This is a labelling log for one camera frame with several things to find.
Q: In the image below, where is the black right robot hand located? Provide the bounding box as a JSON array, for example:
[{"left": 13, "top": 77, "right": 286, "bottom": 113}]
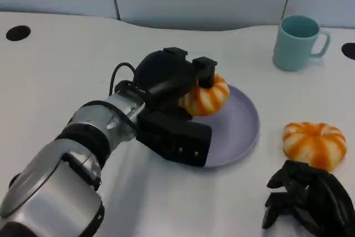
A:
[{"left": 261, "top": 159, "right": 355, "bottom": 237}]

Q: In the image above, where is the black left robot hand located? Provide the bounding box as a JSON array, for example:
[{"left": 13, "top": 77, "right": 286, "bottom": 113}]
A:
[{"left": 132, "top": 46, "right": 219, "bottom": 120}]

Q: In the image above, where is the orange white toy bread roll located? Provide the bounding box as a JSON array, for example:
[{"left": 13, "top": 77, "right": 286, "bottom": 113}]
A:
[
  {"left": 178, "top": 73, "right": 231, "bottom": 118},
  {"left": 282, "top": 121, "right": 348, "bottom": 173}
]

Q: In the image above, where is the lilac plate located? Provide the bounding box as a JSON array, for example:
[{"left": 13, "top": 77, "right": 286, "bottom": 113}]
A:
[{"left": 151, "top": 84, "right": 261, "bottom": 169}]

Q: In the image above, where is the pale green mug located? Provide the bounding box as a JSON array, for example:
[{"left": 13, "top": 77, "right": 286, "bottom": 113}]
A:
[{"left": 272, "top": 14, "right": 332, "bottom": 72}]

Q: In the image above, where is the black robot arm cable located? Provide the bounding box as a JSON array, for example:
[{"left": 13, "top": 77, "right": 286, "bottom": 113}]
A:
[{"left": 110, "top": 62, "right": 140, "bottom": 97}]

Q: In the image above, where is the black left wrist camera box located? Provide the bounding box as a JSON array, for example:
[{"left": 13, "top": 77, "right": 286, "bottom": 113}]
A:
[{"left": 136, "top": 110, "right": 213, "bottom": 168}]

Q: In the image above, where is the black table cable grommet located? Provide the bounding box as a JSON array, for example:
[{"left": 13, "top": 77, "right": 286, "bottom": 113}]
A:
[
  {"left": 341, "top": 42, "right": 355, "bottom": 60},
  {"left": 6, "top": 24, "right": 32, "bottom": 42}
]

